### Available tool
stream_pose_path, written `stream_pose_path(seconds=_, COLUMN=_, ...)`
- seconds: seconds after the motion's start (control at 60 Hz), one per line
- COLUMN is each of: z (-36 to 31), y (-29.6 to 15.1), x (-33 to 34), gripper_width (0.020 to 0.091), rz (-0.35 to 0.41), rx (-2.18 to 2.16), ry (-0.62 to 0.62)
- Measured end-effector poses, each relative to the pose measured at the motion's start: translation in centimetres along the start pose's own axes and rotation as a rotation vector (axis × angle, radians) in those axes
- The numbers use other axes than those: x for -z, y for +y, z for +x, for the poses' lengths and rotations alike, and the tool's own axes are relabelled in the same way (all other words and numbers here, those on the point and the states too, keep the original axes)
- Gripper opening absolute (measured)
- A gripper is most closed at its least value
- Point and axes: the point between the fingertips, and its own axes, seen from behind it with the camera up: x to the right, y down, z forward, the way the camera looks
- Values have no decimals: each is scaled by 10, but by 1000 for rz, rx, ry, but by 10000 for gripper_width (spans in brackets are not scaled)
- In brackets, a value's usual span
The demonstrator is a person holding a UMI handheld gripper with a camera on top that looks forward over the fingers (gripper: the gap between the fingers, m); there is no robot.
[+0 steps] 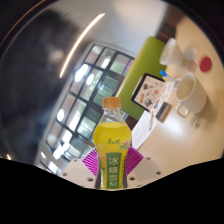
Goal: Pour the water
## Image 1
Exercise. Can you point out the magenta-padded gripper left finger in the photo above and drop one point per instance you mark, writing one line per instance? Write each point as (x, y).
(78, 171)

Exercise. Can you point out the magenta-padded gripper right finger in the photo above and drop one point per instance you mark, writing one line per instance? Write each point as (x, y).
(143, 171)

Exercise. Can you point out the yellow drink bottle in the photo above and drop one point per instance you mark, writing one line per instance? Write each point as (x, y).
(111, 140)

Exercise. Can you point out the white paper sheet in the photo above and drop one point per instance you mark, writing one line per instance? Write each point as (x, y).
(143, 130)

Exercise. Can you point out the small black box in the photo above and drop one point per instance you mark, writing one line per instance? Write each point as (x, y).
(163, 112)

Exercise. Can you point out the black-framed tablet with pictures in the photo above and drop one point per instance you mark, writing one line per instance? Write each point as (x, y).
(149, 91)

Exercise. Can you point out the white ribbed mug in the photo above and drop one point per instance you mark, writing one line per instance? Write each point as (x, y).
(191, 93)

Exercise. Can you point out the small blue-capped bottle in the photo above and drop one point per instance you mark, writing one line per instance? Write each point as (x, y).
(165, 75)

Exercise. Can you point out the green upholstered bench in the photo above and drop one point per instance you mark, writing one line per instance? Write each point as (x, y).
(143, 63)

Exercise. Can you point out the white bowl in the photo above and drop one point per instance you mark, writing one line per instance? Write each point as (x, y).
(170, 52)

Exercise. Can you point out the flat round red coaster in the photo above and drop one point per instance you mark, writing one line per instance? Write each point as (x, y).
(206, 64)

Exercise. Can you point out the curved linear ceiling light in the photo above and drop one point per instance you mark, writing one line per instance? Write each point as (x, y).
(80, 41)

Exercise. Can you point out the black-framed window wall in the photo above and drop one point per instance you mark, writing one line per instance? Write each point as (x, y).
(83, 100)

